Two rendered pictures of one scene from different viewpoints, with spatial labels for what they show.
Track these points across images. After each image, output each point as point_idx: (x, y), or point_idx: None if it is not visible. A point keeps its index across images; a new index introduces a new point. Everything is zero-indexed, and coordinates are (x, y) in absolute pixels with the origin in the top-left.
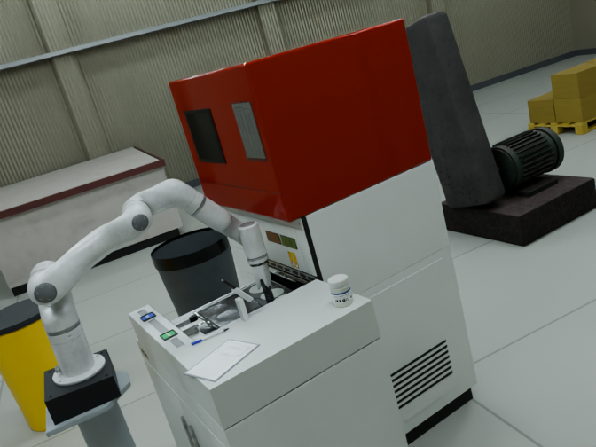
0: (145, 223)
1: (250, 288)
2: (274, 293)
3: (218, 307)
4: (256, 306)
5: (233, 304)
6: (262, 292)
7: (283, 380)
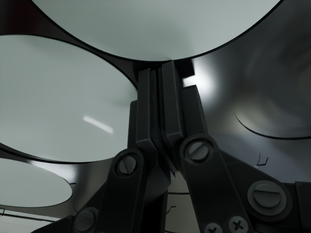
0: None
1: (37, 206)
2: (42, 107)
3: (184, 223)
4: (230, 136)
5: (177, 206)
6: (52, 165)
7: None
